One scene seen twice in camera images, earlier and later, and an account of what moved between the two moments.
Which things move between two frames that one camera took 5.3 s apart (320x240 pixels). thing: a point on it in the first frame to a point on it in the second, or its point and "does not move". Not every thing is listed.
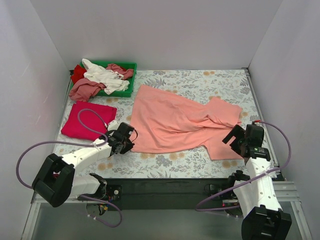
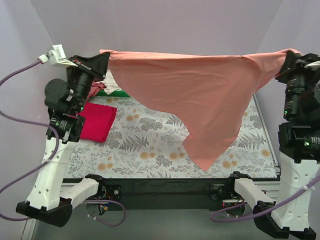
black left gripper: [124, 144] to [88, 67]
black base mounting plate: [138, 194] does not move
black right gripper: [235, 139] to [296, 69]
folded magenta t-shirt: [72, 125] does not move
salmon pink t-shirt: [163, 120] to [211, 90]
